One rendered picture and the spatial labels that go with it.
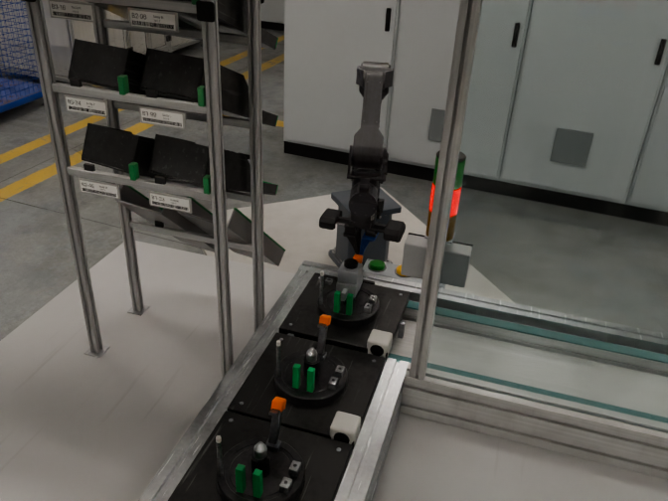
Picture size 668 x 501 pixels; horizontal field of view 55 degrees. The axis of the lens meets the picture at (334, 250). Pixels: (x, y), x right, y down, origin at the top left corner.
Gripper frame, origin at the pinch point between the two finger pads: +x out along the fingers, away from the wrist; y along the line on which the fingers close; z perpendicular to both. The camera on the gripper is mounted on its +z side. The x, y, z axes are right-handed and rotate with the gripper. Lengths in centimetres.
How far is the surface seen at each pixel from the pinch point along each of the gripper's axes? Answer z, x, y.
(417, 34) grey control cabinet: 292, 15, 42
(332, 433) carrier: -45.9, 11.1, -8.3
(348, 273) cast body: -10.8, 1.2, -0.3
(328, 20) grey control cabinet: 296, 13, 103
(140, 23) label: -30, -50, 32
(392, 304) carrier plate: -3.1, 12.3, -9.1
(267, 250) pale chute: -4.4, 3.8, 20.9
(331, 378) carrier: -35.5, 8.3, -4.7
